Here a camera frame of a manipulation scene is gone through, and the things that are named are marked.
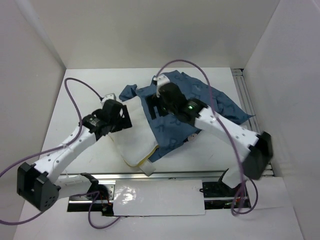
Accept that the blue cartoon print pillowcase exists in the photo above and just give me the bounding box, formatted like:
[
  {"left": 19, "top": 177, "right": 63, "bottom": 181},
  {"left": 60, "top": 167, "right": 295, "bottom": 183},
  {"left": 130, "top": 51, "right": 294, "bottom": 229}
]
[{"left": 119, "top": 70, "right": 258, "bottom": 162}]

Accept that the white pillow with yellow edge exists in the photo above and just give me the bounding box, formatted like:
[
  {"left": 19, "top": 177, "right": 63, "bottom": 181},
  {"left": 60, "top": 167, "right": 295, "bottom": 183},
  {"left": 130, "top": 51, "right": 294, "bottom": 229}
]
[{"left": 110, "top": 96, "right": 159, "bottom": 176}]

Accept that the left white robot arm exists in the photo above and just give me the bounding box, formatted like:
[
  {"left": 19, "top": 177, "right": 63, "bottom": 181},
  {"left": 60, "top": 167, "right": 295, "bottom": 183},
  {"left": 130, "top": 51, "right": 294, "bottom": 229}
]
[{"left": 17, "top": 99, "right": 132, "bottom": 212}]

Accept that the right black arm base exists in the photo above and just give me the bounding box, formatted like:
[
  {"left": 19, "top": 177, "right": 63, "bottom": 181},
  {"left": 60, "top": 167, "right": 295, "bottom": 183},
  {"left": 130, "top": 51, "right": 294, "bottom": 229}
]
[{"left": 199, "top": 179, "right": 242, "bottom": 198}]

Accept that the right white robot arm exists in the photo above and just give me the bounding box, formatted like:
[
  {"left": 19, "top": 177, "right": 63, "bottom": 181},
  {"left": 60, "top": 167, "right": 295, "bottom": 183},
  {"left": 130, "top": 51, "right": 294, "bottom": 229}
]
[{"left": 145, "top": 82, "right": 273, "bottom": 196}]

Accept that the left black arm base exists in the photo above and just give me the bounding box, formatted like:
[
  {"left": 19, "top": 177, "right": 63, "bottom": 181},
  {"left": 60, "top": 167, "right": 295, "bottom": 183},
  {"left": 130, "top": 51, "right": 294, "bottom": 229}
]
[{"left": 72, "top": 173, "right": 110, "bottom": 204}]

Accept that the white cover plate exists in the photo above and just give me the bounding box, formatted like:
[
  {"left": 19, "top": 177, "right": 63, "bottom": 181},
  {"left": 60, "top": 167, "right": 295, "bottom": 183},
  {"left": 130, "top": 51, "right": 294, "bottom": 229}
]
[{"left": 113, "top": 179, "right": 206, "bottom": 217}]

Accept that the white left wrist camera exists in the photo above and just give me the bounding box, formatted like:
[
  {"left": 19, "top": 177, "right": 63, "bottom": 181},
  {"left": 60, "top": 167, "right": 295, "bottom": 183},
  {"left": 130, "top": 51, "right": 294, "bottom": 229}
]
[{"left": 100, "top": 93, "right": 117, "bottom": 106}]

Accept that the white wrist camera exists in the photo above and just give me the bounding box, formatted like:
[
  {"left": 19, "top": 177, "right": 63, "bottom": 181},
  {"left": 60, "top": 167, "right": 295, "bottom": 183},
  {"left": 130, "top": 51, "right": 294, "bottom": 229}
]
[
  {"left": 100, "top": 93, "right": 117, "bottom": 106},
  {"left": 152, "top": 74, "right": 171, "bottom": 98}
]

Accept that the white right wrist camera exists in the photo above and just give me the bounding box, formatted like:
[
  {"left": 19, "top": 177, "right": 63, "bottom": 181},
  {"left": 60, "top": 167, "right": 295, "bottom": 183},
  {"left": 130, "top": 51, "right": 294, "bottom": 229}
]
[{"left": 152, "top": 74, "right": 171, "bottom": 98}]

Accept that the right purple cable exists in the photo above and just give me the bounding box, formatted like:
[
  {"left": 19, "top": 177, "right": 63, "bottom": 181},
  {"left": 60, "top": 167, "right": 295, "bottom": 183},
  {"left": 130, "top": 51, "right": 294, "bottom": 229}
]
[{"left": 155, "top": 59, "right": 259, "bottom": 217}]

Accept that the purple cable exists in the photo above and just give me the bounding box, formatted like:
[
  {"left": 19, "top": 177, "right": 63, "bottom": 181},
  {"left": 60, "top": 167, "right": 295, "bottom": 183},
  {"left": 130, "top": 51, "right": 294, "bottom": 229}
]
[
  {"left": 0, "top": 78, "right": 126, "bottom": 230},
  {"left": 155, "top": 59, "right": 259, "bottom": 217}
]

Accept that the aluminium frame rail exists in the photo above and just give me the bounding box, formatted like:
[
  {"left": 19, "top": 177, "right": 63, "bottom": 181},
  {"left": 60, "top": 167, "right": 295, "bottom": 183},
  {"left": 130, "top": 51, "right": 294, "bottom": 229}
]
[{"left": 38, "top": 68, "right": 276, "bottom": 182}]

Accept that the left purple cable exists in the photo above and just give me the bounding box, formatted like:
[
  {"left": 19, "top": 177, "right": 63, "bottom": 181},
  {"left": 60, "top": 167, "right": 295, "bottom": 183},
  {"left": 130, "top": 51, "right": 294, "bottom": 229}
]
[{"left": 0, "top": 78, "right": 126, "bottom": 230}]

